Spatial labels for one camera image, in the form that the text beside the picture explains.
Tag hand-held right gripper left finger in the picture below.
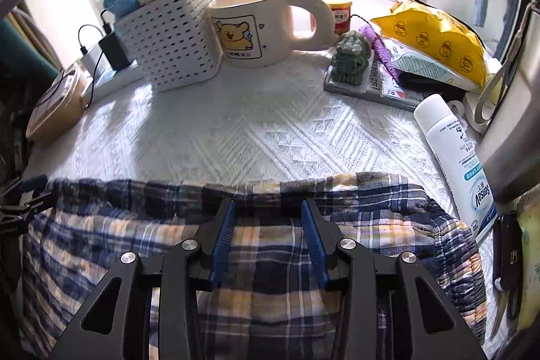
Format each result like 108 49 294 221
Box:
51 197 237 360

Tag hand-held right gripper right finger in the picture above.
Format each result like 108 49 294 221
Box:
300 197 488 360

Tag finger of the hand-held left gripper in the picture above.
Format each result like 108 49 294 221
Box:
17 174 50 194
0 191 55 236

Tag blue plaid pants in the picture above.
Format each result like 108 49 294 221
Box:
19 172 488 360

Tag beige lunch box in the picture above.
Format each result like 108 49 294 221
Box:
25 62 91 145

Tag white textured tablecloth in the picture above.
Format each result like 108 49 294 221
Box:
21 48 503 348

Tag white power strip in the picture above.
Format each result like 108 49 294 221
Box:
80 48 146 103

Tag dark teal curtain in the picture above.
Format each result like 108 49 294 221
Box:
0 12 60 99

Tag white charger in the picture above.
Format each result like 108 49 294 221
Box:
79 46 102 69

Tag black charger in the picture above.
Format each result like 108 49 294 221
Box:
98 33 131 71

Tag white spray bottle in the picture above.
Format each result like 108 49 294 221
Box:
412 93 498 245

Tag flat printed book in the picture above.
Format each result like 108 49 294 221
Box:
324 60 425 112

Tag green figurine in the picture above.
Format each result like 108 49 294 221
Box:
329 30 375 86

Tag black car key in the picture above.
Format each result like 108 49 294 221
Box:
491 212 524 293

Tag white perforated basket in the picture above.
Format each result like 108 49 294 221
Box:
114 0 223 92

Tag purple knitted item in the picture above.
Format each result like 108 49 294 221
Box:
358 25 401 82

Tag yellow tissue pack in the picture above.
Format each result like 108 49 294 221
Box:
517 191 540 331

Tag cream bear mug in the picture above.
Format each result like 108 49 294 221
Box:
207 0 336 68

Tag steel tumbler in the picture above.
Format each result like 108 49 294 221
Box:
475 0 540 204

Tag yellow lid jar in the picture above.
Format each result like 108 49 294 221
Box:
310 0 353 35

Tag yellow snack bag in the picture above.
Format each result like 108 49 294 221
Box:
370 0 501 88

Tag hanging grey garment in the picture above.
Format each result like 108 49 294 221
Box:
473 0 492 28

